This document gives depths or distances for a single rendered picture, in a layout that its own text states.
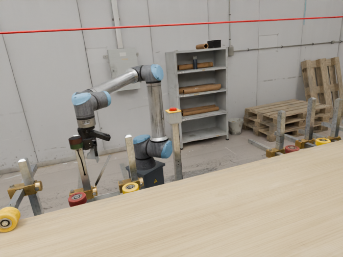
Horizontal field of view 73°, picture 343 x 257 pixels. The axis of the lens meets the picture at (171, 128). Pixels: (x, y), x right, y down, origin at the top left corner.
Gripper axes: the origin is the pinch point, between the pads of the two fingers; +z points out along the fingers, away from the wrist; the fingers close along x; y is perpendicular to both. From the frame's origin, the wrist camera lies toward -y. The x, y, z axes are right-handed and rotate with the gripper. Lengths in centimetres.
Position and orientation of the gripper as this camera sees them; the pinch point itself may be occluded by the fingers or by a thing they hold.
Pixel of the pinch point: (98, 159)
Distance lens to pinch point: 136.2
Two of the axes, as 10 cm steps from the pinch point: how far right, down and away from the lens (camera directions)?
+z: 0.8, 9.5, 3.1
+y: -9.5, 1.7, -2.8
